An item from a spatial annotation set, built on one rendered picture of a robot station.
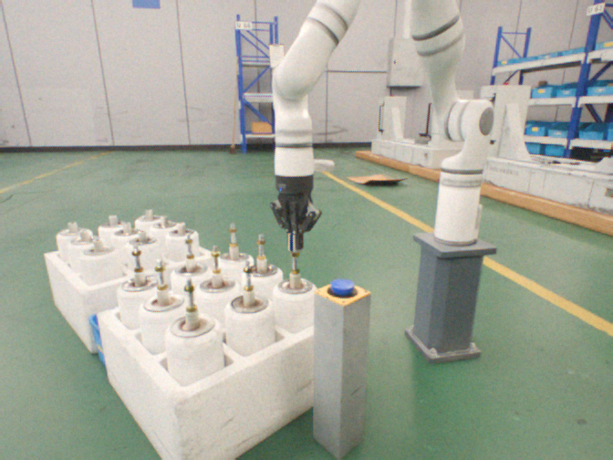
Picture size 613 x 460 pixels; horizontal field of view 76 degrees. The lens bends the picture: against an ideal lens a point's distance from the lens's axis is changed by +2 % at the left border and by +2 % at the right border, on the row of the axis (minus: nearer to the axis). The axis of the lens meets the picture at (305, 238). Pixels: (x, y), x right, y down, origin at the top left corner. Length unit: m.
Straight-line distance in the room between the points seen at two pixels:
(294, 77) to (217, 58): 6.46
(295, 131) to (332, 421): 0.52
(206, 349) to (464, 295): 0.64
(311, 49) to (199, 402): 0.61
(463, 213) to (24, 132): 7.23
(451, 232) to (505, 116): 2.58
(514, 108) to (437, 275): 2.67
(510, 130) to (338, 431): 2.98
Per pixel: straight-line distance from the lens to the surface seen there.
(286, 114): 0.74
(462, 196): 0.97
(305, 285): 0.84
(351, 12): 0.78
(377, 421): 0.90
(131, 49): 7.27
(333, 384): 0.73
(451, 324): 1.06
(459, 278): 1.02
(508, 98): 3.55
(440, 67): 0.90
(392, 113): 5.35
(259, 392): 0.78
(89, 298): 1.14
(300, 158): 0.73
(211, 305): 0.84
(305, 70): 0.72
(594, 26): 6.59
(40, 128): 7.61
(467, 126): 0.95
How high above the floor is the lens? 0.60
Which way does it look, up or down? 18 degrees down
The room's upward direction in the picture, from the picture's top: straight up
